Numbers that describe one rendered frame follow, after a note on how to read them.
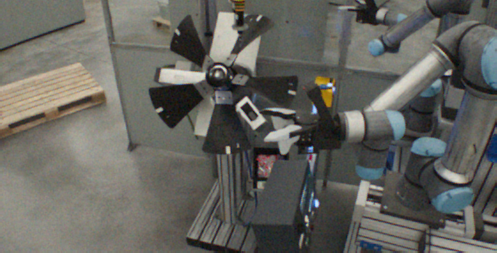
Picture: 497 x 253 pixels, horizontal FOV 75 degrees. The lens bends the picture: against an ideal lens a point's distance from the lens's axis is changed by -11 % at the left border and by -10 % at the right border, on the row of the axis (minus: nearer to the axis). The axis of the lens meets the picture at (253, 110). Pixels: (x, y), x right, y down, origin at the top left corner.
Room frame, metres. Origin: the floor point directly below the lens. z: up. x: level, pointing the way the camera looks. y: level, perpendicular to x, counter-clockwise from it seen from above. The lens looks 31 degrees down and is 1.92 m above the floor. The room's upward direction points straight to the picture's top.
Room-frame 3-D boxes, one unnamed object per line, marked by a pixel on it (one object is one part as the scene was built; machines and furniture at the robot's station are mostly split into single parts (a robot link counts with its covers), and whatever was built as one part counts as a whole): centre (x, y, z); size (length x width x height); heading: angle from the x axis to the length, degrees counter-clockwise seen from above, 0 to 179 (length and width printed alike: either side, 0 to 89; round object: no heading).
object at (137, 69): (2.17, -0.15, 0.50); 2.59 x 0.03 x 0.91; 74
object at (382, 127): (0.72, -0.31, 1.43); 0.11 x 0.08 x 0.09; 93
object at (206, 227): (1.71, 0.13, 0.04); 0.62 x 0.45 x 0.08; 164
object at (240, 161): (1.83, 0.09, 0.58); 0.09 x 0.05 x 1.15; 74
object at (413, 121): (1.33, -0.76, 1.09); 0.15 x 0.15 x 0.10
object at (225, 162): (1.61, 0.16, 0.46); 0.09 x 0.05 x 0.91; 74
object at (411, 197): (0.87, -0.57, 1.09); 0.15 x 0.15 x 0.10
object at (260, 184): (1.26, -0.08, 0.85); 0.22 x 0.17 x 0.07; 178
